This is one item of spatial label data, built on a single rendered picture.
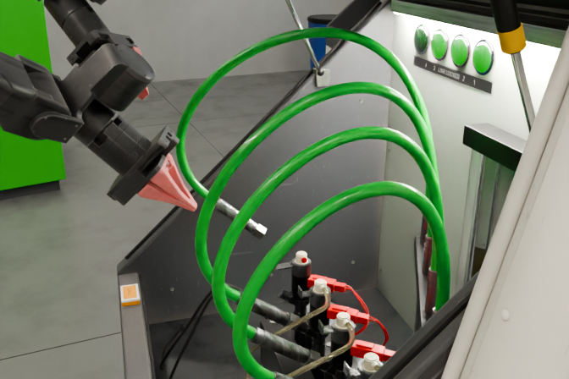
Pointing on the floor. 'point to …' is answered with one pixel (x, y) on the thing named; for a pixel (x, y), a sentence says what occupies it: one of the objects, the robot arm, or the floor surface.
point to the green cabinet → (30, 40)
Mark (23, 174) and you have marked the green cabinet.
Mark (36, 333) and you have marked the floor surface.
